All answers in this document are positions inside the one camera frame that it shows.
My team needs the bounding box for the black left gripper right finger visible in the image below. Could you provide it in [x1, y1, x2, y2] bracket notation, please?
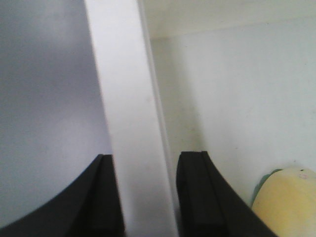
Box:
[176, 151, 275, 237]

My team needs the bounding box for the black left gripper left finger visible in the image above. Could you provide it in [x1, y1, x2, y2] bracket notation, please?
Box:
[0, 155, 125, 237]

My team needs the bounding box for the yellow plush egg toy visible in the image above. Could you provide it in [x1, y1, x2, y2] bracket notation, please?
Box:
[252, 167, 316, 237]

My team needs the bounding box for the white plastic tote box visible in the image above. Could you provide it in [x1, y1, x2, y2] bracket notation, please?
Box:
[0, 0, 316, 237]

